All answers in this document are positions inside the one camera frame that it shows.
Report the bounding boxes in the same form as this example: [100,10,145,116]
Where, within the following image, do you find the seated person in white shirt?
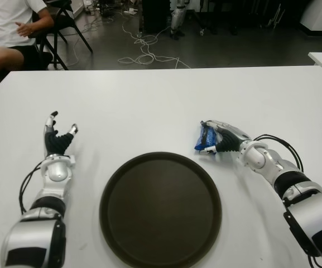
[0,0,56,86]

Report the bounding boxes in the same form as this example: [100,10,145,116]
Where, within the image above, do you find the dark rolling chair base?
[196,8,238,36]

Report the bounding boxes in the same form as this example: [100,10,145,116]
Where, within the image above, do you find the round dark brown tray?
[99,151,223,268]

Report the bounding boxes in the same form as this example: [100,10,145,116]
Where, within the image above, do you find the silver humanoid robot legs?
[169,0,190,40]

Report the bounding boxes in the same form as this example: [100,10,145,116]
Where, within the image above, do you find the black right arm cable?
[254,133,322,268]

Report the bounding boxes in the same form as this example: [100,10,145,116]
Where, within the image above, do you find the black cabinet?
[139,0,174,34]

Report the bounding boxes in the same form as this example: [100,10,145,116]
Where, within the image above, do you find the black folding chair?
[35,0,94,70]

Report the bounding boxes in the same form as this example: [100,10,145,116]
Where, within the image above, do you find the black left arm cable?
[20,160,50,216]

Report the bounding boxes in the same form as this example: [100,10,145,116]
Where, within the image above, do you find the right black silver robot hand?
[199,119,256,156]

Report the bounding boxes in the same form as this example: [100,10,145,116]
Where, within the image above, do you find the white cable on floor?
[117,16,192,69]

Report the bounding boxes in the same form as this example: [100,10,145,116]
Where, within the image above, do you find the blue Oreo cookie packet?
[193,122,219,156]

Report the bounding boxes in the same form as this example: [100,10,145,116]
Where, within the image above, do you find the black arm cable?
[20,160,50,216]
[254,133,322,268]

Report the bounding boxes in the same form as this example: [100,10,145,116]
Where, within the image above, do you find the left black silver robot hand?
[44,111,80,156]

